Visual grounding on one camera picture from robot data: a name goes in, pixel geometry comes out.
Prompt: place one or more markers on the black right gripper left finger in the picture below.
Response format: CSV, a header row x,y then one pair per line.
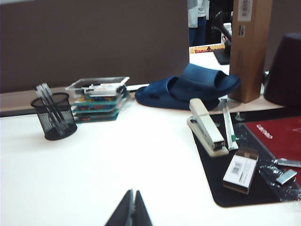
x,y
122,212

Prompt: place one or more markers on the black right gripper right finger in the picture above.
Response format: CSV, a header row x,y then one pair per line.
x,y
141,212

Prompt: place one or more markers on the colourful print flat box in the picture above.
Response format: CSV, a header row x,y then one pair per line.
x,y
103,99
98,107
96,117

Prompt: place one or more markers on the white staples box with barcode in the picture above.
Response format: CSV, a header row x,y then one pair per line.
x,y
240,171

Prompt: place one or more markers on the yellow Toblerone box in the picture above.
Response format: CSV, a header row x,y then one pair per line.
x,y
204,49

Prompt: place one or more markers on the tall brown cardboard box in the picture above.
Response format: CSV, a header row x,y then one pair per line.
x,y
249,58

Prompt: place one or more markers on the black desk mat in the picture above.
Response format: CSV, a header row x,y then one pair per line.
x,y
211,169

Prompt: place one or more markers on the black mesh pen holder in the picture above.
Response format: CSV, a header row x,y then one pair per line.
x,y
61,127

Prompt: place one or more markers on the beige desk stapler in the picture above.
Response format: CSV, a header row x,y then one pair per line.
x,y
207,127

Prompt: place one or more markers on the blue rubber slipper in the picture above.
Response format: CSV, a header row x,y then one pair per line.
x,y
207,77
160,96

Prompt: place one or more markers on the white green pen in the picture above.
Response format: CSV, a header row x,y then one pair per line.
x,y
230,127

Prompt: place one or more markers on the white paper strip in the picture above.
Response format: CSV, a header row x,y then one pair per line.
x,y
137,87

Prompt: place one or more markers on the clear plastic flat case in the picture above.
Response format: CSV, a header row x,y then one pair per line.
x,y
98,82

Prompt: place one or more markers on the clear pen with black cap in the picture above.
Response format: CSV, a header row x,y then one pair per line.
x,y
46,88

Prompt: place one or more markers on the pens in holder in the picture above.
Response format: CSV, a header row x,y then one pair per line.
x,y
40,90

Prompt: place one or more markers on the silver staple strip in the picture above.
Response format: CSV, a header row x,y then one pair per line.
x,y
286,176
288,163

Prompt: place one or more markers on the red notebook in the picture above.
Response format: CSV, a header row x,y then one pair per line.
x,y
279,139

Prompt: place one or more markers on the brown desk partition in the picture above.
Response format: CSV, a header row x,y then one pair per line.
x,y
94,42

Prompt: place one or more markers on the black tapered container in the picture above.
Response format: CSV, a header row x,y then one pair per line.
x,y
284,75

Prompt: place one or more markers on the white plastic bottle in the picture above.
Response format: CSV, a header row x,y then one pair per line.
x,y
226,30

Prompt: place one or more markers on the person in white shirt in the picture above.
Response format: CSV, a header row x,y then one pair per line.
x,y
198,14

